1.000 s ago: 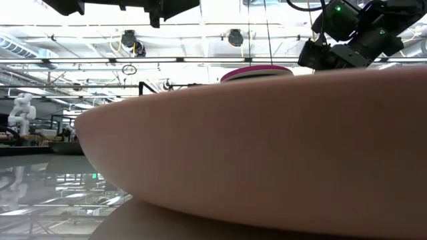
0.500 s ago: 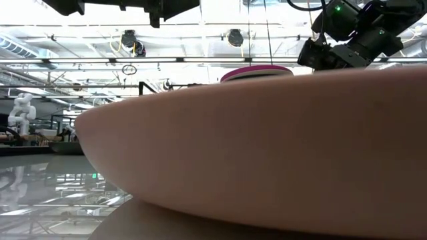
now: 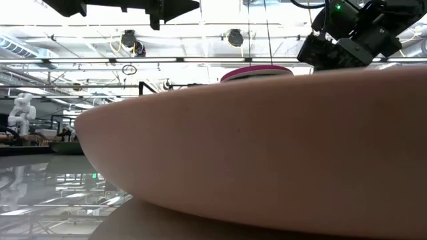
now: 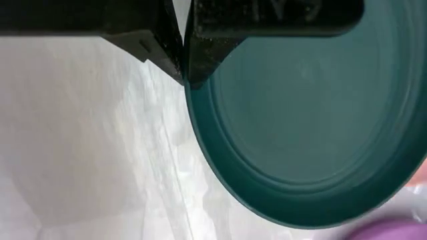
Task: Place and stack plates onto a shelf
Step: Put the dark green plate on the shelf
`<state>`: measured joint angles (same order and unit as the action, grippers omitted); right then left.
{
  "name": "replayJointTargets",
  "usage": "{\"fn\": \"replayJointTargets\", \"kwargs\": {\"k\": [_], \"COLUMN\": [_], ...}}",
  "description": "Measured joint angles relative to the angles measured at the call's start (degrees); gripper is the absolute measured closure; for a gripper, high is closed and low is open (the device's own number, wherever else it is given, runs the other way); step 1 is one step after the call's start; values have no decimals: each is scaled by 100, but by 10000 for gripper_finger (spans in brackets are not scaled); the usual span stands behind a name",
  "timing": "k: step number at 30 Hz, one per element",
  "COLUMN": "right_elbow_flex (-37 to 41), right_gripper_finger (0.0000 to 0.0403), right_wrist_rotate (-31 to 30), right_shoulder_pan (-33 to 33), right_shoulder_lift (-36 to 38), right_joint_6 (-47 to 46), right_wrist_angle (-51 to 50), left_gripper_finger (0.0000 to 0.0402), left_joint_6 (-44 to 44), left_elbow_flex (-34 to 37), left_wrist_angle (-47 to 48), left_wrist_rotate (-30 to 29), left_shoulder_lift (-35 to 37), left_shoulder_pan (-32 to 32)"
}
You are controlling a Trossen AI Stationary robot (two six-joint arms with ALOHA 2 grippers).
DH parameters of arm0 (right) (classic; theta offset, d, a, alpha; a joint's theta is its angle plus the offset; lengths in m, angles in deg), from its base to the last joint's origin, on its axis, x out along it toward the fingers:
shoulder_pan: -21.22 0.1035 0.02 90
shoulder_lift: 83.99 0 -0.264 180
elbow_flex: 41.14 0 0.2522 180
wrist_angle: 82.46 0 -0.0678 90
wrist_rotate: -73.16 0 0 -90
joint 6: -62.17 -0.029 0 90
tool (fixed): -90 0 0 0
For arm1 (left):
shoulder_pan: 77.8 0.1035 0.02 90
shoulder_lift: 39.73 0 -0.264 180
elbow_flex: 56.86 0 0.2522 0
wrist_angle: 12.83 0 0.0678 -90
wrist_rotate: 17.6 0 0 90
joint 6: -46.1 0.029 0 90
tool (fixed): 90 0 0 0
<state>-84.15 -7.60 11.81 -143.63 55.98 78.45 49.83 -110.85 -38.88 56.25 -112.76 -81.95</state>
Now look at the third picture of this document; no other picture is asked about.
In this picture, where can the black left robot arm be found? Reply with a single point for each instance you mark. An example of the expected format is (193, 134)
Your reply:
(63, 6)

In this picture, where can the peach plate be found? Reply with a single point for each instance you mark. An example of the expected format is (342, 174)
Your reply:
(250, 150)

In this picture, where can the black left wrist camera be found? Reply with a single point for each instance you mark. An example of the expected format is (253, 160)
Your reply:
(154, 18)

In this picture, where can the white humanoid robot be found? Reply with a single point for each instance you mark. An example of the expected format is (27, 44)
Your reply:
(21, 111)

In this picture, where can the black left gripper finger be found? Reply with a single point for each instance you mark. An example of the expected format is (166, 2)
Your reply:
(177, 8)

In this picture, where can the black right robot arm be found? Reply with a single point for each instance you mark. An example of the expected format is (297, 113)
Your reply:
(383, 23)

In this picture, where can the magenta plate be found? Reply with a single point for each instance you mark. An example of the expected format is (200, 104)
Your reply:
(255, 69)

